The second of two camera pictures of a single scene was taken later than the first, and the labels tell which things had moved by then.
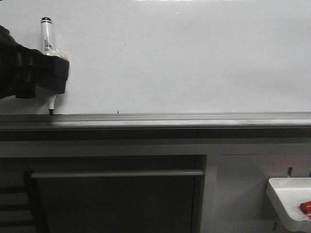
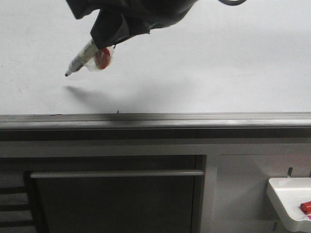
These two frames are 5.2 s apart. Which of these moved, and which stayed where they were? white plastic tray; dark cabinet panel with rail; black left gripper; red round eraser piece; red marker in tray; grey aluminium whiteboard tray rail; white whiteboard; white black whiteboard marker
Moved: white black whiteboard marker; black left gripper; red round eraser piece
Stayed: red marker in tray; dark cabinet panel with rail; grey aluminium whiteboard tray rail; white plastic tray; white whiteboard
